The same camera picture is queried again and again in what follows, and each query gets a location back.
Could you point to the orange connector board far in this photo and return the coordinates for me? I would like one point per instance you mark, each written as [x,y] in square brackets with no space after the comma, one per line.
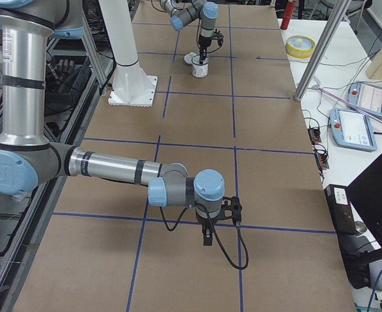
[314,131]

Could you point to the black computer box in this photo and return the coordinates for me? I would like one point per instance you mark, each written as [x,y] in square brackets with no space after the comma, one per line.
[361,260]

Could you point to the yellow tape roll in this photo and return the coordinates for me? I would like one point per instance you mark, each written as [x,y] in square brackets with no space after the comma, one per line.
[300,47]

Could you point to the clear glass funnel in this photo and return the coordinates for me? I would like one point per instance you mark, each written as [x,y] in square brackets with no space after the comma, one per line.
[197,59]

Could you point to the black laptop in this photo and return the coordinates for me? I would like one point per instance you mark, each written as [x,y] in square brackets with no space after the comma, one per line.
[365,193]

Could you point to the white mug lid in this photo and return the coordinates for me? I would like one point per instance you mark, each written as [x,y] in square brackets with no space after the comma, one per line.
[189,57]

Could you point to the white enamel mug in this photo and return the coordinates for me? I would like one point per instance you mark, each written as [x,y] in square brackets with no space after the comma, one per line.
[200,71]

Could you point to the metal reacher grabber stick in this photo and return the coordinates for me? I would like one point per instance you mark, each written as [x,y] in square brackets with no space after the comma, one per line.
[348,104]

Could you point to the aluminium frame post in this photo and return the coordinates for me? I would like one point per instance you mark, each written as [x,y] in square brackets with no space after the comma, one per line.
[329,30]

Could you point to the orange connector board near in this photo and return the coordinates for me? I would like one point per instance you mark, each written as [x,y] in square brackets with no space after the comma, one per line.
[321,155]

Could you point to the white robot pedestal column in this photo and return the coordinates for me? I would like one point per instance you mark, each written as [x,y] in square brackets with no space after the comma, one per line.
[131,86]

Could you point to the near teach pendant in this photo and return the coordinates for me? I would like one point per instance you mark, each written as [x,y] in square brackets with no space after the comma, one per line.
[353,130]

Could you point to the teach pendant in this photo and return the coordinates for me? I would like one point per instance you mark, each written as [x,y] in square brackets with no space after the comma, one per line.
[353,130]
[366,96]

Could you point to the orange connector board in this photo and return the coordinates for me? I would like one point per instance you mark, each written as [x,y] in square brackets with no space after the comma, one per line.
[314,131]
[321,155]

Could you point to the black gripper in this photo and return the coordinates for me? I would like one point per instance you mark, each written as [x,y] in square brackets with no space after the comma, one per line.
[206,223]
[204,43]

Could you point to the red bottle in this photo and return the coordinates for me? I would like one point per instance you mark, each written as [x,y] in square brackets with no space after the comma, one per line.
[290,6]

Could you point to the far teach pendant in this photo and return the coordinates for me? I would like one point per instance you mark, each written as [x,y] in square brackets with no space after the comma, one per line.
[366,96]

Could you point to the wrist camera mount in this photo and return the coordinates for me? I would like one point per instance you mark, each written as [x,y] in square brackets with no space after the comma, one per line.
[218,37]
[231,210]

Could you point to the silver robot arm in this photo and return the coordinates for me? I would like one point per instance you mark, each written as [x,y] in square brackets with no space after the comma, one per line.
[206,12]
[28,158]

